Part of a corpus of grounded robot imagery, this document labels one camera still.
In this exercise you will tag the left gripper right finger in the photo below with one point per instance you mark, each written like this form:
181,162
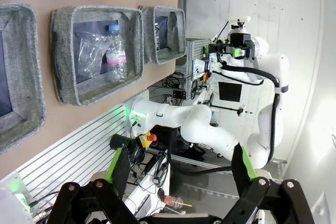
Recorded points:
242,171

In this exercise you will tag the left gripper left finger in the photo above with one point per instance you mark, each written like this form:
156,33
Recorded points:
119,171

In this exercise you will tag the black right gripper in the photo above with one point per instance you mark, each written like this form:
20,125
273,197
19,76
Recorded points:
240,40

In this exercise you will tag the clear bottle blue cap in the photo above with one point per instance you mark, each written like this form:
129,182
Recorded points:
116,56

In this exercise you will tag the clear plastic container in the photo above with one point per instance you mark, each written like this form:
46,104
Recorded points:
89,53

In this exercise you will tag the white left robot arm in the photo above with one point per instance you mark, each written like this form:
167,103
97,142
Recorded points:
13,208

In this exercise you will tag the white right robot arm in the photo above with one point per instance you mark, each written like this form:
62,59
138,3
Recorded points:
199,127

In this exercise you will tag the black tube stub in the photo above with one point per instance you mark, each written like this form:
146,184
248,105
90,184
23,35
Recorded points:
120,142

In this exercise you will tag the grey equipment rack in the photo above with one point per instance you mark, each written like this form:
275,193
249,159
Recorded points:
191,58

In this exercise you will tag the yellow emergency stop button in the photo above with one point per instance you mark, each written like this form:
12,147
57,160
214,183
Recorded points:
147,140

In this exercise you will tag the white cabinet black panel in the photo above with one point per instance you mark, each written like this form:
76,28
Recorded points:
231,93

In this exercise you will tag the grey fabric basket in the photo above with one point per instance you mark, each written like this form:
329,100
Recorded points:
65,64
173,32
26,77

